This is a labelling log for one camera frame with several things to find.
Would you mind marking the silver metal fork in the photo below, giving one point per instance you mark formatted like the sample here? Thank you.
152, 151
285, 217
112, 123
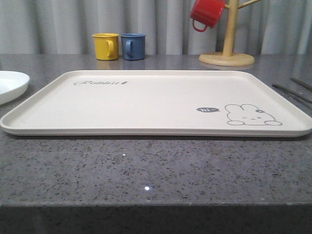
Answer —
280, 87

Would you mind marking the white round plate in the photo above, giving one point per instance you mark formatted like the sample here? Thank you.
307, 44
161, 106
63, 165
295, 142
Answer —
12, 85

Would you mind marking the cream rabbit serving tray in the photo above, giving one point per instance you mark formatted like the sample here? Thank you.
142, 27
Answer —
154, 102

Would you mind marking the blue mug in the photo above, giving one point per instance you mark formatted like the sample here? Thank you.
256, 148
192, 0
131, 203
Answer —
133, 46

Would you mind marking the yellow mug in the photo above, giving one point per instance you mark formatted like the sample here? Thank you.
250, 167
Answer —
106, 46

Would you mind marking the wooden mug tree stand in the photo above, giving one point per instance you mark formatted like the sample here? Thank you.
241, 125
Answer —
228, 57

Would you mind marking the red mug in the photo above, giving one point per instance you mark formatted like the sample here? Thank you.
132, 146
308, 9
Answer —
207, 12

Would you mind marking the grey curtain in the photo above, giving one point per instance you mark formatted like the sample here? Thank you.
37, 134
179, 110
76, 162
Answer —
67, 26

